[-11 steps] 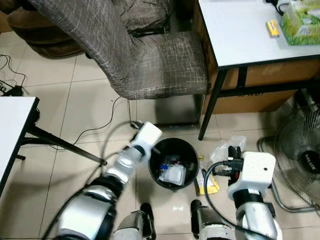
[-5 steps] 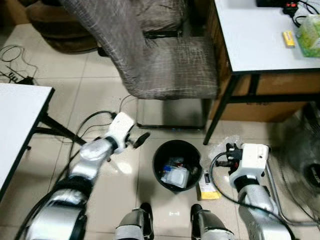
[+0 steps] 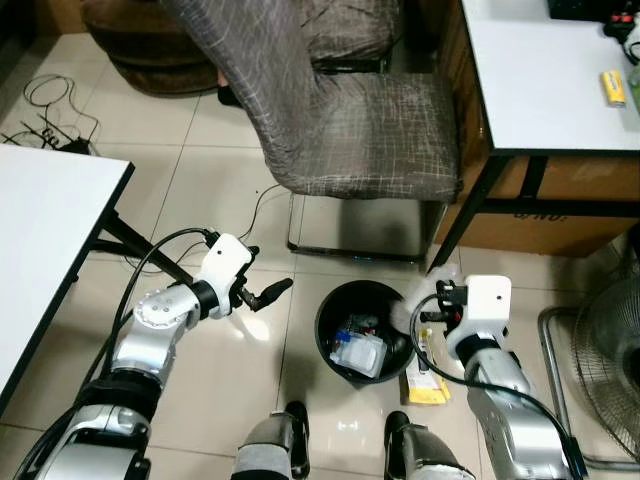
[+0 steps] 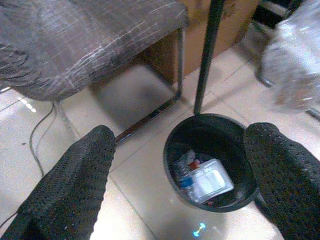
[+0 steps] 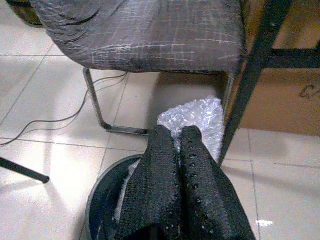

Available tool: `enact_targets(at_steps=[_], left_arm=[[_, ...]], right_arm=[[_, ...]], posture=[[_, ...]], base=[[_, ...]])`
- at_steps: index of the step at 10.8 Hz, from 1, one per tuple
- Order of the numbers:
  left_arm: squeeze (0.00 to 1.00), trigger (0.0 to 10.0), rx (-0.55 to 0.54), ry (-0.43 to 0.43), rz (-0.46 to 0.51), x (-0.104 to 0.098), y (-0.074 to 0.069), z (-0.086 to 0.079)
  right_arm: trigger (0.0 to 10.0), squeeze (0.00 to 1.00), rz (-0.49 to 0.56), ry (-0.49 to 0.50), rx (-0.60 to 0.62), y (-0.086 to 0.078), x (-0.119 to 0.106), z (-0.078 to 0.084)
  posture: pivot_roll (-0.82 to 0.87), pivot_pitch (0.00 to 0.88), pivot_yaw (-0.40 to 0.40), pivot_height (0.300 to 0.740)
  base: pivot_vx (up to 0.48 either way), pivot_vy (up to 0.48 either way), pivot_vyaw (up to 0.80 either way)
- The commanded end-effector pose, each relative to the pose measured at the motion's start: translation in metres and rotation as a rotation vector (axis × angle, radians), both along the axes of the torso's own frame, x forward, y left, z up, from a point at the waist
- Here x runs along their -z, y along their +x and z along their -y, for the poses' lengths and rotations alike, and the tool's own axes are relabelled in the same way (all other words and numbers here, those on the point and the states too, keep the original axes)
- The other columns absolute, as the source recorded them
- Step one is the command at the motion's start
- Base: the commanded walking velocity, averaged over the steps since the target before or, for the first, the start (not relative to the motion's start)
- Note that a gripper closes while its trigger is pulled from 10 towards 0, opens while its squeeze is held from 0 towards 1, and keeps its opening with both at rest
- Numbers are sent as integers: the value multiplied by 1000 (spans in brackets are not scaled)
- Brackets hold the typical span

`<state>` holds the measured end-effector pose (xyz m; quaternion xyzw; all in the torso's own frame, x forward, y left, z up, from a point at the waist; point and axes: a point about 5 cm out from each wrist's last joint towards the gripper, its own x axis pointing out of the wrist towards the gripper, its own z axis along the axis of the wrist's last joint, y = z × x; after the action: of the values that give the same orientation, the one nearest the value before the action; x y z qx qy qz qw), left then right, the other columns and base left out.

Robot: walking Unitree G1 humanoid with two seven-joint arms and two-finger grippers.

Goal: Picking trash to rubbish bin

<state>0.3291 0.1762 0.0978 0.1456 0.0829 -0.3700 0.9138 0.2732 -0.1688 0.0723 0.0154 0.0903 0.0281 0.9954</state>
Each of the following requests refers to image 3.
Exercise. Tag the small yellow box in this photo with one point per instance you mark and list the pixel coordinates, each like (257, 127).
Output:
(613, 88)

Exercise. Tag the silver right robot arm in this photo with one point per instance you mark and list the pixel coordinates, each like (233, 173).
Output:
(510, 400)

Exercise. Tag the brown fabric chair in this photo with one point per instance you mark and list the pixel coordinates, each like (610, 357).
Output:
(360, 130)
(350, 30)

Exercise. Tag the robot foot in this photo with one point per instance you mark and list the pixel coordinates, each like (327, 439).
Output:
(425, 455)
(270, 450)

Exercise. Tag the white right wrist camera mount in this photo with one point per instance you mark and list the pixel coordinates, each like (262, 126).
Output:
(485, 305)

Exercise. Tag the brown cardboard box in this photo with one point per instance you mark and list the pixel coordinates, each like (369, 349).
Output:
(580, 235)

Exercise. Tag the black power strip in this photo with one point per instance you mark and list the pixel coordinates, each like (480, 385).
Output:
(620, 22)

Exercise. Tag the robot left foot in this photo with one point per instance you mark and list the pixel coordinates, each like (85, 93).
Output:
(270, 450)

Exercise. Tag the green plastic bag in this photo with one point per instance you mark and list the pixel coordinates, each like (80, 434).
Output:
(635, 80)

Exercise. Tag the dark brown sofa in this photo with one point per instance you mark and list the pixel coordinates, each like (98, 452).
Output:
(150, 55)

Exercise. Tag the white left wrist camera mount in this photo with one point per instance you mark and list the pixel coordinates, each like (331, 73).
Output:
(225, 265)

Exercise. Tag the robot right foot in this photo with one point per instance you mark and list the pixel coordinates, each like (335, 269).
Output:
(425, 455)

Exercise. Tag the black flat device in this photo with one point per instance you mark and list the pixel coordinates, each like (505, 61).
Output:
(590, 8)

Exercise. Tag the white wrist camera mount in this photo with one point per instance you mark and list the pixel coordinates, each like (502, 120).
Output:
(485, 305)
(225, 265)

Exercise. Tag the crumpled clear plastic packaging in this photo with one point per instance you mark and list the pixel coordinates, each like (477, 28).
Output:
(365, 355)

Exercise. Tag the yellow packet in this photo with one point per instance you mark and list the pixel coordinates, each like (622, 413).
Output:
(425, 392)

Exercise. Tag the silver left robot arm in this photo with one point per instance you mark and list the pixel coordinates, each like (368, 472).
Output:
(150, 320)

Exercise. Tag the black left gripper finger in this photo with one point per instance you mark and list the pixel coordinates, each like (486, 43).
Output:
(275, 292)

